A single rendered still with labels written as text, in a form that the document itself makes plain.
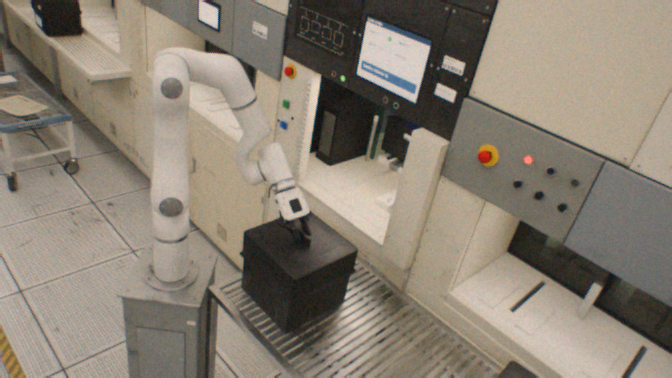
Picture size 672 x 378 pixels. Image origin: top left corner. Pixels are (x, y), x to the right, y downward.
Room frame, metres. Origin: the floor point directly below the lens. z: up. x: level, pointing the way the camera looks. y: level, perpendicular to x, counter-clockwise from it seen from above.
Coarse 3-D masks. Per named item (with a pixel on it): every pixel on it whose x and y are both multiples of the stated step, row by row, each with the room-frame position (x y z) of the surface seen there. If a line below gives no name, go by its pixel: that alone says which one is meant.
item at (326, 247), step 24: (312, 216) 1.49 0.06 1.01; (264, 240) 1.30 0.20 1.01; (288, 240) 1.32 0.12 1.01; (312, 240) 1.34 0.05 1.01; (336, 240) 1.37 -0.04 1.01; (264, 264) 1.23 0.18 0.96; (288, 264) 1.20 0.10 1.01; (312, 264) 1.22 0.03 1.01; (336, 264) 1.27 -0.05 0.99; (288, 288) 1.15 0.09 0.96; (312, 288) 1.20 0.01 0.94
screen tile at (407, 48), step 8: (400, 40) 1.68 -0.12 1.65; (400, 48) 1.67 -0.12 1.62; (408, 48) 1.65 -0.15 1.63; (416, 48) 1.63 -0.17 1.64; (424, 48) 1.61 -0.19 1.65; (416, 56) 1.63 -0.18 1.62; (424, 56) 1.61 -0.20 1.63; (392, 64) 1.68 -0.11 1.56; (400, 64) 1.66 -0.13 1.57; (408, 64) 1.64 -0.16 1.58; (416, 64) 1.62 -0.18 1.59; (400, 72) 1.66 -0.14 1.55; (408, 72) 1.64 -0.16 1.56; (416, 72) 1.62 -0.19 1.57; (416, 80) 1.61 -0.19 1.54
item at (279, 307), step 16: (256, 272) 1.27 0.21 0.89; (256, 288) 1.26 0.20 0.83; (272, 288) 1.21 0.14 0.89; (336, 288) 1.30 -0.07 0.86; (272, 304) 1.20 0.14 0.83; (288, 304) 1.15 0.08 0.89; (304, 304) 1.19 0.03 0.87; (320, 304) 1.25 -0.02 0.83; (336, 304) 1.31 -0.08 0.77; (272, 320) 1.19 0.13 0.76; (288, 320) 1.15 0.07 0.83; (304, 320) 1.20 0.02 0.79
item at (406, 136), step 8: (392, 120) 2.28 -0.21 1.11; (400, 120) 2.38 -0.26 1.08; (408, 120) 2.43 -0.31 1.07; (392, 128) 2.28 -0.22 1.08; (400, 128) 2.25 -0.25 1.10; (408, 128) 2.22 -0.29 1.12; (384, 136) 2.30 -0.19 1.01; (392, 136) 2.27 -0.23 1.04; (400, 136) 2.24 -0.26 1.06; (408, 136) 2.21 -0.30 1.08; (384, 144) 2.29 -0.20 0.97; (392, 144) 2.26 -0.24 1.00; (400, 144) 2.23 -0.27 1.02; (408, 144) 2.20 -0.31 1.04; (392, 152) 2.25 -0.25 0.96; (400, 152) 2.22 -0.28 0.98
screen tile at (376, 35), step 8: (368, 32) 1.77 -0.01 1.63; (376, 32) 1.75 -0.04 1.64; (384, 32) 1.73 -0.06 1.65; (376, 40) 1.74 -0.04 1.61; (384, 40) 1.72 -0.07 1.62; (392, 40) 1.70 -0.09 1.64; (368, 48) 1.76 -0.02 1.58; (368, 56) 1.76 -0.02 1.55; (376, 56) 1.73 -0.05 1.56; (384, 56) 1.71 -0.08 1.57; (384, 64) 1.71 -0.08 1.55
